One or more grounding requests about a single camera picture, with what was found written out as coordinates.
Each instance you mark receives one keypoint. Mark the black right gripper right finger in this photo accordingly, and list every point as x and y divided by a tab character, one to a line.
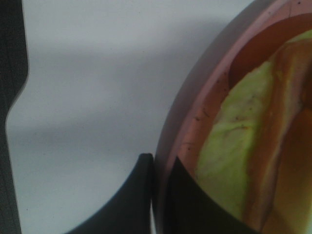
188	210

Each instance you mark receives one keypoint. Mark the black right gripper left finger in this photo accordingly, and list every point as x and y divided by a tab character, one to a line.
129	210

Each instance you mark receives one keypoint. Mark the pink round plate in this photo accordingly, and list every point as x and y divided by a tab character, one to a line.
212	66

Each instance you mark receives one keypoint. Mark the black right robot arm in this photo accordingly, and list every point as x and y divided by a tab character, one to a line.
103	75

